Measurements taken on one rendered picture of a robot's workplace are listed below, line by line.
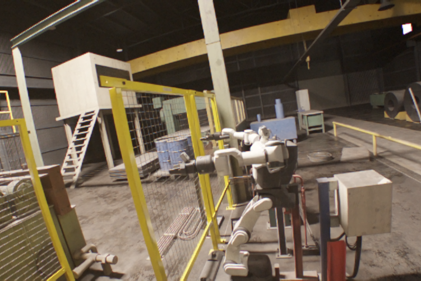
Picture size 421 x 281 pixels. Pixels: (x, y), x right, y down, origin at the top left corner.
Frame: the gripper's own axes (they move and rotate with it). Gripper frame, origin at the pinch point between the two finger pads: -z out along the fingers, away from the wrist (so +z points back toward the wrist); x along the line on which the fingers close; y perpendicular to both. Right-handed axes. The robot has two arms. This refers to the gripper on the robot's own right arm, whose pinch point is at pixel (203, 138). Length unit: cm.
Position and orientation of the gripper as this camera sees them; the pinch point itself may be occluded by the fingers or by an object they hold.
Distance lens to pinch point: 218.6
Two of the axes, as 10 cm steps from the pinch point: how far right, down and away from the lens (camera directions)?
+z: 9.8, -1.6, -1.2
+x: -1.0, 1.4, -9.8
